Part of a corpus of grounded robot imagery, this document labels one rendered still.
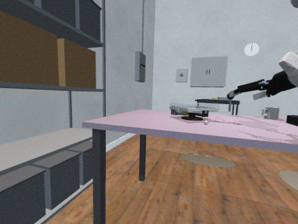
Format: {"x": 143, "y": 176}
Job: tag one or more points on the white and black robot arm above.
{"x": 289, "y": 62}

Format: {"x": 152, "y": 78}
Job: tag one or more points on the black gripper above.
{"x": 279, "y": 82}

